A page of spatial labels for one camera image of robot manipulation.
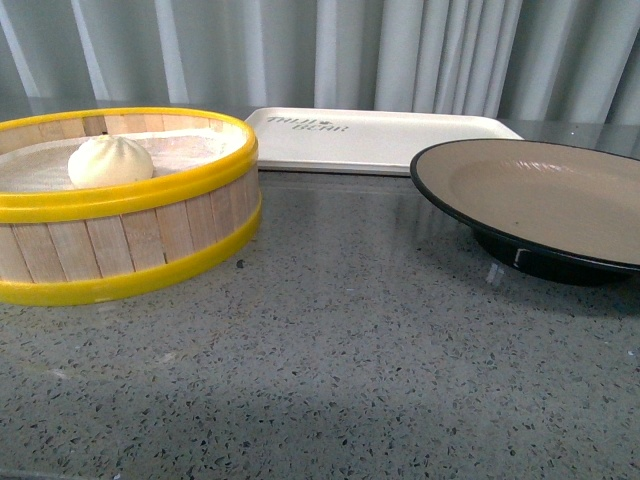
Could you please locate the yellow rimmed bamboo steamer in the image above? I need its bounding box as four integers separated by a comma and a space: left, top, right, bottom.
1, 107, 262, 306

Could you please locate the grey pleated curtain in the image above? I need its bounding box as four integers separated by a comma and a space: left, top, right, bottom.
1, 1, 639, 125

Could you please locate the white steamed bun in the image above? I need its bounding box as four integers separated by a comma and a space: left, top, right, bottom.
67, 135, 154, 188

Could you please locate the beige plate with black rim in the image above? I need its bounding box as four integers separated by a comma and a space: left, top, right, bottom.
410, 139, 639, 286

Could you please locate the cream bear print tray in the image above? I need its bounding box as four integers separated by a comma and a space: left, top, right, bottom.
246, 107, 521, 177

